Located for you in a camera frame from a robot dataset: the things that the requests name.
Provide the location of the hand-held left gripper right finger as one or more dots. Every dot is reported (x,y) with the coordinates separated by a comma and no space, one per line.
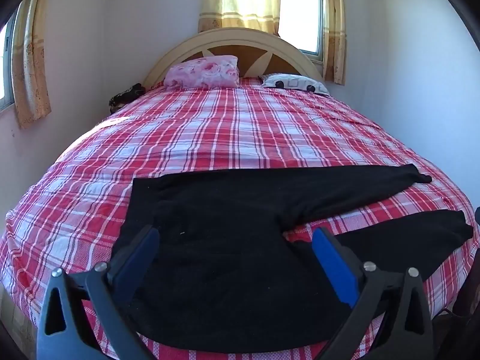
(333,266)

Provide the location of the cream wooden headboard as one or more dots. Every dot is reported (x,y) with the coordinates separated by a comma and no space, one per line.
(225,37)

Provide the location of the dark cloth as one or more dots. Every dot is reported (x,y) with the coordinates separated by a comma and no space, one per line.
(125,95)

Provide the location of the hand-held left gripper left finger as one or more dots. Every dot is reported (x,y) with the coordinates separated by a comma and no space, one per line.
(144,255)

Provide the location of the white patterned pillow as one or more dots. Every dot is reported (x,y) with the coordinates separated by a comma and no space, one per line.
(296,81)

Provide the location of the pink floral pillow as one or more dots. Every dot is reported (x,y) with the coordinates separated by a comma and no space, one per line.
(202,71)

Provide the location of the red plaid bedspread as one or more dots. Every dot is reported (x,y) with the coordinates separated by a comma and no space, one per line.
(225,131)

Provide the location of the yellow patterned curtain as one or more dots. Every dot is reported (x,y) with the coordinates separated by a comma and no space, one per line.
(240,7)
(32,63)
(333,26)

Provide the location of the metal framed window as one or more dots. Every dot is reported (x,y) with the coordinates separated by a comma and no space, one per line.
(300,15)
(5,75)

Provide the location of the black pants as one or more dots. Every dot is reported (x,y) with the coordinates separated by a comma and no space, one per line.
(225,232)

